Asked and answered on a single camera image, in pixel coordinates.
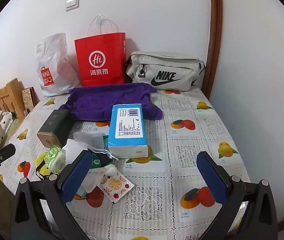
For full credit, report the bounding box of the white plastic shopping bag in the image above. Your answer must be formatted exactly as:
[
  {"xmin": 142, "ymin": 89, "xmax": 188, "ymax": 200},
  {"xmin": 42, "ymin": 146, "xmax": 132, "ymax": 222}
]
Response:
[{"xmin": 35, "ymin": 32, "xmax": 82, "ymax": 97}]

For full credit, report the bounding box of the white light switch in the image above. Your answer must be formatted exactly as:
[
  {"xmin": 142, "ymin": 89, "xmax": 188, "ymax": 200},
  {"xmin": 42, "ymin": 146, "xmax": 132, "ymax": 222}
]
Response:
[{"xmin": 65, "ymin": 0, "xmax": 80, "ymax": 12}]

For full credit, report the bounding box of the wooden door frame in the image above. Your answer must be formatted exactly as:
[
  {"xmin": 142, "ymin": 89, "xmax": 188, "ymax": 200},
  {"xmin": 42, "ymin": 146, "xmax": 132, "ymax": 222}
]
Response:
[{"xmin": 202, "ymin": 0, "xmax": 223, "ymax": 98}]

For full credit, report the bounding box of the grey waist bag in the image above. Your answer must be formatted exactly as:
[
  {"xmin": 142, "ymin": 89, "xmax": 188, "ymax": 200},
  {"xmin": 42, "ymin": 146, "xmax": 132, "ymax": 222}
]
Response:
[{"xmin": 124, "ymin": 51, "xmax": 206, "ymax": 91}]

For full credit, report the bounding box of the dark box with wooden end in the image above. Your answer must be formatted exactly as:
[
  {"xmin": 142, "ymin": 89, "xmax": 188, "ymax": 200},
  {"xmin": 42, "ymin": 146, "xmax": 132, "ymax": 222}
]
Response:
[{"xmin": 37, "ymin": 109, "xmax": 74, "ymax": 148}]

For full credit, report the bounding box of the red paper bag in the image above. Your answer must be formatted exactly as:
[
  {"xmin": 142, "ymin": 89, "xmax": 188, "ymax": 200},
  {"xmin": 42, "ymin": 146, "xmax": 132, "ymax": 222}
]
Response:
[{"xmin": 74, "ymin": 15, "xmax": 127, "ymax": 87}]

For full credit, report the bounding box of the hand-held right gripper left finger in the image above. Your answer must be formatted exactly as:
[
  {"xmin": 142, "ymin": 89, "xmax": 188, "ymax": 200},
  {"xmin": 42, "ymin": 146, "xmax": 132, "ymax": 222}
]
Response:
[{"xmin": 10, "ymin": 149, "xmax": 93, "ymax": 240}]

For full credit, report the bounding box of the clear plastic snack packet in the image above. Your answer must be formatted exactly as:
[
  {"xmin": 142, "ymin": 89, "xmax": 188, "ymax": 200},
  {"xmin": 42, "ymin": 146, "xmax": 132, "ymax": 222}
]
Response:
[{"xmin": 65, "ymin": 131, "xmax": 119, "ymax": 161}]

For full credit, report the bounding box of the pale green tissue packet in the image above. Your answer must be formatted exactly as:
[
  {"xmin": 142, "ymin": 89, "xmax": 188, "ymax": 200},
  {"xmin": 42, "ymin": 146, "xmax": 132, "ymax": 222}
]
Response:
[{"xmin": 43, "ymin": 144, "xmax": 66, "ymax": 173}]

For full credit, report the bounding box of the spotted white pillow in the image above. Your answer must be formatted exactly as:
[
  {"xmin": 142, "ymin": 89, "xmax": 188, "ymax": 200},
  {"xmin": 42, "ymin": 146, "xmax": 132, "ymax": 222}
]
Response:
[{"xmin": 0, "ymin": 110, "xmax": 16, "ymax": 133}]

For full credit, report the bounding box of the orange fruit print packet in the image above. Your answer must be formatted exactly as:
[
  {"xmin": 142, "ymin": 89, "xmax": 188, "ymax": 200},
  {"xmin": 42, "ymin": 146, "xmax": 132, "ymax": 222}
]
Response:
[{"xmin": 96, "ymin": 172, "xmax": 135, "ymax": 205}]

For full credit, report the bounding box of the fruit print tablecloth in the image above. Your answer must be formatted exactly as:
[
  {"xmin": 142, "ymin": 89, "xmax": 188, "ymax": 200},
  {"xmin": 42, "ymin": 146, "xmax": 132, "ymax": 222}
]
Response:
[{"xmin": 0, "ymin": 87, "xmax": 251, "ymax": 240}]

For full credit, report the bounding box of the purple towel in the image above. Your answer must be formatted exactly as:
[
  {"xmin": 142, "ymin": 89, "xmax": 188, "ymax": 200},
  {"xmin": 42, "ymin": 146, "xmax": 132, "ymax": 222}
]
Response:
[{"xmin": 58, "ymin": 82, "xmax": 164, "ymax": 122}]

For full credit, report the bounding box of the wooden headboard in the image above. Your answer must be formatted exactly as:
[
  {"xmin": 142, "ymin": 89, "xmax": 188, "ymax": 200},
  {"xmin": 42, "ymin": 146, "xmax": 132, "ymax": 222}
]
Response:
[{"xmin": 0, "ymin": 78, "xmax": 28, "ymax": 123}]

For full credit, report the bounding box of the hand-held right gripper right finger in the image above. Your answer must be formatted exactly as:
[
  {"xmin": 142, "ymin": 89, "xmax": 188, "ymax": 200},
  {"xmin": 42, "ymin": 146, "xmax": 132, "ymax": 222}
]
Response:
[{"xmin": 196, "ymin": 151, "xmax": 279, "ymax": 240}]

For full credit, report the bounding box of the mint green sock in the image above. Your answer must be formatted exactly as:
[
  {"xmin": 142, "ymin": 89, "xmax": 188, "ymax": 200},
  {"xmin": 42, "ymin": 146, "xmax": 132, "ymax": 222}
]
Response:
[{"xmin": 76, "ymin": 187, "xmax": 88, "ymax": 200}]

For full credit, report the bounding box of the blue tissue pack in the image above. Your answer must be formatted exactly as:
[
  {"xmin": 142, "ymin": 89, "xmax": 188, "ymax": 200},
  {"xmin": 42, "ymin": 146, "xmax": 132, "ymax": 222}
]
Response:
[{"xmin": 107, "ymin": 104, "xmax": 149, "ymax": 158}]

